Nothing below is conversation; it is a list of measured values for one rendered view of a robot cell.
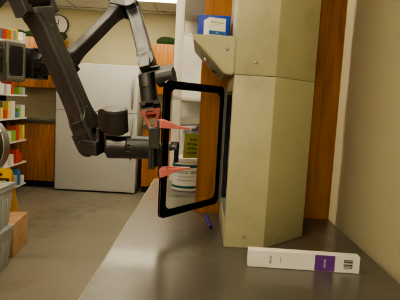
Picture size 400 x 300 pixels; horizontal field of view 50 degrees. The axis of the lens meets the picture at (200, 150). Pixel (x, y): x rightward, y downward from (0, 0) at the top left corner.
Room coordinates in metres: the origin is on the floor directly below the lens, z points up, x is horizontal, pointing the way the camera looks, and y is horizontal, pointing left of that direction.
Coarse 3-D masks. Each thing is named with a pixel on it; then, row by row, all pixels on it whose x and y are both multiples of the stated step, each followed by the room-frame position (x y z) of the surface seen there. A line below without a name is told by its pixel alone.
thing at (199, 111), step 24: (192, 96) 1.33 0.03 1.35; (216, 96) 1.43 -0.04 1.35; (192, 120) 1.33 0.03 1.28; (216, 120) 1.44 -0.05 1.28; (168, 144) 1.24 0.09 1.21; (192, 144) 1.34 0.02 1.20; (216, 144) 1.44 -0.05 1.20; (192, 168) 1.34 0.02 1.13; (168, 192) 1.25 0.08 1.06; (192, 192) 1.35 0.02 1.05
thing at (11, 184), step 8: (0, 184) 3.16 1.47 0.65; (8, 184) 3.16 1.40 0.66; (0, 192) 3.01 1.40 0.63; (8, 192) 3.18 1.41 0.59; (0, 200) 3.05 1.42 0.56; (8, 200) 3.20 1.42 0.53; (0, 208) 3.07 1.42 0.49; (8, 208) 3.21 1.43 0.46; (0, 216) 3.08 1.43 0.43; (8, 216) 3.23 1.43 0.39; (0, 224) 3.09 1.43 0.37
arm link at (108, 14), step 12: (120, 0) 1.81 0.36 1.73; (108, 12) 1.80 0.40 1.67; (120, 12) 1.81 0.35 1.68; (96, 24) 1.76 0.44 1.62; (108, 24) 1.78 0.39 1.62; (84, 36) 1.73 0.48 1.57; (96, 36) 1.75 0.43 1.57; (72, 48) 1.70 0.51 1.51; (84, 48) 1.71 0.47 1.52; (72, 60) 1.69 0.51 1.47
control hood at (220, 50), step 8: (200, 40) 1.16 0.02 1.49; (208, 40) 1.16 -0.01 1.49; (216, 40) 1.16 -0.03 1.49; (224, 40) 1.16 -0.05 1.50; (232, 40) 1.16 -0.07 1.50; (200, 48) 1.21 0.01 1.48; (208, 48) 1.16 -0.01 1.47; (216, 48) 1.16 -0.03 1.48; (224, 48) 1.16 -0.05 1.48; (232, 48) 1.16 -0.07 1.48; (200, 56) 1.41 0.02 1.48; (208, 56) 1.18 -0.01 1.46; (216, 56) 1.16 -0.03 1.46; (224, 56) 1.16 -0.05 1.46; (232, 56) 1.16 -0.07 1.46; (216, 64) 1.17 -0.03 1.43; (224, 64) 1.16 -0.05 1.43; (232, 64) 1.16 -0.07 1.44; (224, 72) 1.16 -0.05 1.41; (232, 72) 1.16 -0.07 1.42; (224, 80) 1.47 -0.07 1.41
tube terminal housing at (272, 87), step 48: (240, 0) 1.16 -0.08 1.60; (288, 0) 1.18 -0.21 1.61; (240, 48) 1.16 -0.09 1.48; (288, 48) 1.19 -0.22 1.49; (240, 96) 1.16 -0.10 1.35; (288, 96) 1.21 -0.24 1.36; (240, 144) 1.16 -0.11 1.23; (288, 144) 1.22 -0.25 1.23; (240, 192) 1.16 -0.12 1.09; (288, 192) 1.23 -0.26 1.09; (240, 240) 1.16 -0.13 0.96
